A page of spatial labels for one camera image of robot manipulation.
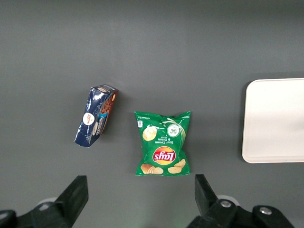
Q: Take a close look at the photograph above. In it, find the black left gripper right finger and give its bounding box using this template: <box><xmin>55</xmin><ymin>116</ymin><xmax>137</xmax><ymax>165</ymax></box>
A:
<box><xmin>187</xmin><ymin>174</ymin><xmax>295</xmax><ymax>228</ymax></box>

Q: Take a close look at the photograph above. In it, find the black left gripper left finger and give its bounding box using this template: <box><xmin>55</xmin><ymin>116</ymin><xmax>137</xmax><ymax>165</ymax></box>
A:
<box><xmin>14</xmin><ymin>175</ymin><xmax>89</xmax><ymax>228</ymax></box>

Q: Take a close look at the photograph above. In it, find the beige plastic tray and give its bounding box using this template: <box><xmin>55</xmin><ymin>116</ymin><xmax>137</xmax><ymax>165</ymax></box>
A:
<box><xmin>241</xmin><ymin>77</ymin><xmax>304</xmax><ymax>164</ymax></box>

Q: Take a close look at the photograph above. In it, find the green Lay's chips bag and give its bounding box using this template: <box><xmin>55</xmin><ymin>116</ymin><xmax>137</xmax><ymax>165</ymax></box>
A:
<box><xmin>134</xmin><ymin>110</ymin><xmax>192</xmax><ymax>177</ymax></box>

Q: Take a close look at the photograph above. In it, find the blue chocolate cookie box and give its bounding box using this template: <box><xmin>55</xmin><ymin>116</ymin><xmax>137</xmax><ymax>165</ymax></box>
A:
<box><xmin>73</xmin><ymin>84</ymin><xmax>119</xmax><ymax>148</ymax></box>

